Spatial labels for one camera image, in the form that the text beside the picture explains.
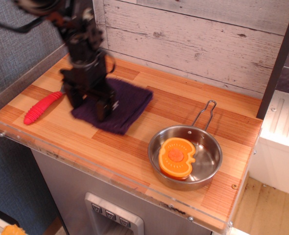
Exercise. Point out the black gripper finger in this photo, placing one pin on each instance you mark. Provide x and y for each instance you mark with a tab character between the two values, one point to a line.
74	93
105	106

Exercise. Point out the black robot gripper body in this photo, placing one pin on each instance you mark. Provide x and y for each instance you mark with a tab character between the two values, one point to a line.
92	76

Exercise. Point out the dark purple cloth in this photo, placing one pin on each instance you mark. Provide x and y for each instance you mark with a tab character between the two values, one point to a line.
132	101

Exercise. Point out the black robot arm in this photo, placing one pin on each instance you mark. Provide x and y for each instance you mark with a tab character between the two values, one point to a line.
82	38

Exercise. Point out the clear acrylic table guard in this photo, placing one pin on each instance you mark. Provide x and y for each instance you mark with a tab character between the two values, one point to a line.
123	160

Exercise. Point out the grey toy fridge cabinet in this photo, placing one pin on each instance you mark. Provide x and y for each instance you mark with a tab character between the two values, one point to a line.
69	184

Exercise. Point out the orange toy pumpkin slice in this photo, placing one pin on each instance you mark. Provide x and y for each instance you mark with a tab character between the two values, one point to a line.
176	156

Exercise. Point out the small steel frying pan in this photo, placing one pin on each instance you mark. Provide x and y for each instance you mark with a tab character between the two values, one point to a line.
208	156

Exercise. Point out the silver dispenser panel with buttons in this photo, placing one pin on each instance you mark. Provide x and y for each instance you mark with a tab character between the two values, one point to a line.
107	218

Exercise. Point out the orange object bottom left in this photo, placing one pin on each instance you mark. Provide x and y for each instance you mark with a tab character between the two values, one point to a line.
13	230

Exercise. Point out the white toy sink unit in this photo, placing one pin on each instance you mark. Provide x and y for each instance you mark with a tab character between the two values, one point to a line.
270	162

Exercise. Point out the red handled metal spoon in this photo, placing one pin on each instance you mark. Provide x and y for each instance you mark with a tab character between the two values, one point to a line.
41	106

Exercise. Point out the dark right shelf post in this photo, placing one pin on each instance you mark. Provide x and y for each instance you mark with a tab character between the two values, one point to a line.
276	72

